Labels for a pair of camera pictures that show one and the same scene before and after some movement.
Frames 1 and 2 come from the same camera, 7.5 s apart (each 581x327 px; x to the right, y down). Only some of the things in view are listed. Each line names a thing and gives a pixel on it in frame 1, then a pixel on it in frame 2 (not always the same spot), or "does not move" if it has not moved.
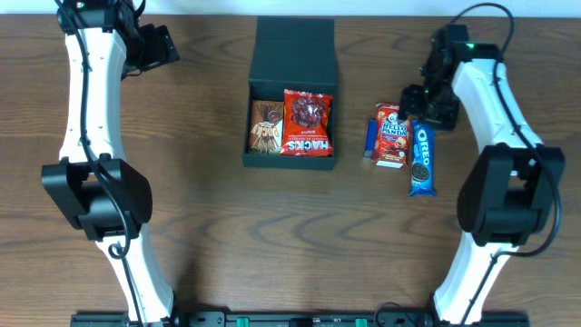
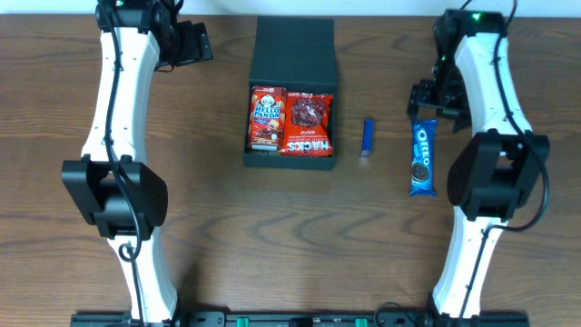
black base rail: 302,319 does not move
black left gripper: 157,54 -> 190,53
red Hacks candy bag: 307,123 does not move
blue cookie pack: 424,155 does not move
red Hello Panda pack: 392,133 -> 267,118
